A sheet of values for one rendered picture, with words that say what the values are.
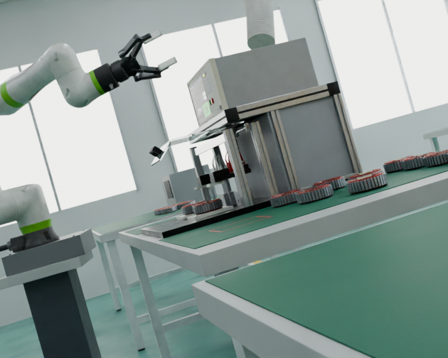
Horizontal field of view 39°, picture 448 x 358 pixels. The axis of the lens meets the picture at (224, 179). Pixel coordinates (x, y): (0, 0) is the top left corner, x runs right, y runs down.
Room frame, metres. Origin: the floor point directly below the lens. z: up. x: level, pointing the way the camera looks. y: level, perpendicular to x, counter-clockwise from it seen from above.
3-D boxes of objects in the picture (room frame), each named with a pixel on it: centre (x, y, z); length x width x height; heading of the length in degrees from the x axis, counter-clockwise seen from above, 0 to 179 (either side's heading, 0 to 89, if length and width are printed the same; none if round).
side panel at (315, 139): (2.29, -0.35, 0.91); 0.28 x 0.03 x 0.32; 104
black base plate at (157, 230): (2.51, 0.10, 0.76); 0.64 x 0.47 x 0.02; 14
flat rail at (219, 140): (2.53, 0.02, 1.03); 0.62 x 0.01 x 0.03; 14
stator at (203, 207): (2.39, 0.09, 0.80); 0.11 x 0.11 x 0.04
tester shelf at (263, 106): (2.58, -0.19, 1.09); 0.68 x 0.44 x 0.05; 14
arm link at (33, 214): (2.56, 0.79, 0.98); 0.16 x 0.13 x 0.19; 137
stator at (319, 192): (1.94, -0.25, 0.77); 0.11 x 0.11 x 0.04
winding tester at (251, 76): (2.57, -0.20, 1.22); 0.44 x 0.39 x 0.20; 14
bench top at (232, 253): (2.56, -0.12, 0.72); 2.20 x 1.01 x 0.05; 14
